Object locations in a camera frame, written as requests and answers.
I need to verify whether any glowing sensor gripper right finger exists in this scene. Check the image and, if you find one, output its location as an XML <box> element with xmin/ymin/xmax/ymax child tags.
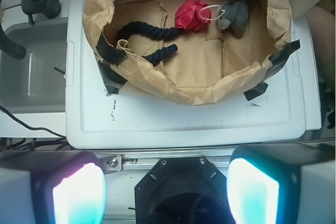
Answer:
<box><xmin>226</xmin><ymin>144</ymin><xmax>335</xmax><ymax>223</ymax></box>

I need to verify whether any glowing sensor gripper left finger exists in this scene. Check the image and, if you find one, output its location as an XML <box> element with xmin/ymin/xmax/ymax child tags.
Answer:
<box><xmin>1</xmin><ymin>151</ymin><xmax>107</xmax><ymax>223</ymax></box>

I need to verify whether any white plastic bin lid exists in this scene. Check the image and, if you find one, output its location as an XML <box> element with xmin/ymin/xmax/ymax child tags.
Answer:
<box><xmin>66</xmin><ymin>0</ymin><xmax>321</xmax><ymax>150</ymax></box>

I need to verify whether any clear plastic container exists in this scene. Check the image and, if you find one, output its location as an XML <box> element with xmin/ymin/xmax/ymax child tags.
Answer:
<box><xmin>1</xmin><ymin>18</ymin><xmax>67</xmax><ymax>114</ymax></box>

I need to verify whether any brown paper bag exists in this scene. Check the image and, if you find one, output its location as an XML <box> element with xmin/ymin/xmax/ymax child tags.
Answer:
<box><xmin>82</xmin><ymin>0</ymin><xmax>300</xmax><ymax>105</ymax></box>

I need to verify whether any grey plush mouse toy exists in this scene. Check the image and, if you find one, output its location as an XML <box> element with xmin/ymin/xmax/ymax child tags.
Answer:
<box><xmin>218</xmin><ymin>0</ymin><xmax>249</xmax><ymax>38</ymax></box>

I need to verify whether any white elastic loop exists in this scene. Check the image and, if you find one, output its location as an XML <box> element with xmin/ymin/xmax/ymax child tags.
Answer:
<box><xmin>198</xmin><ymin>5</ymin><xmax>226</xmax><ymax>21</ymax></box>

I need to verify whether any red crumpled paper ball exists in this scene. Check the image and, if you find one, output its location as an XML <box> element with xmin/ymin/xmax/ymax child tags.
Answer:
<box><xmin>174</xmin><ymin>0</ymin><xmax>211</xmax><ymax>31</ymax></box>

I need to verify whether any aluminium extrusion rail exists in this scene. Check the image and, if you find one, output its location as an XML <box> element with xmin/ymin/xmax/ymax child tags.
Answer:
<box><xmin>94</xmin><ymin>146</ymin><xmax>234</xmax><ymax>174</ymax></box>

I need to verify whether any black power cable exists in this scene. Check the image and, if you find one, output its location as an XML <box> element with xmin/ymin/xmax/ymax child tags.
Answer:
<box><xmin>0</xmin><ymin>104</ymin><xmax>67</xmax><ymax>140</ymax></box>

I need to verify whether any black octagonal mount plate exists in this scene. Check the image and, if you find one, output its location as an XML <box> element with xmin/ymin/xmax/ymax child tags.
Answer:
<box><xmin>134</xmin><ymin>157</ymin><xmax>235</xmax><ymax>223</ymax></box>

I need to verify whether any dark blue twisted rope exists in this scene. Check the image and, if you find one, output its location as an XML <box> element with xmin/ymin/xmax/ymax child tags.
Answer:
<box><xmin>117</xmin><ymin>22</ymin><xmax>185</xmax><ymax>67</ymax></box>

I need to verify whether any black flexible hose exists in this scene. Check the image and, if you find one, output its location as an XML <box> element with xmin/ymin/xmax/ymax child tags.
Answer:
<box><xmin>0</xmin><ymin>0</ymin><xmax>62</xmax><ymax>60</ymax></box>

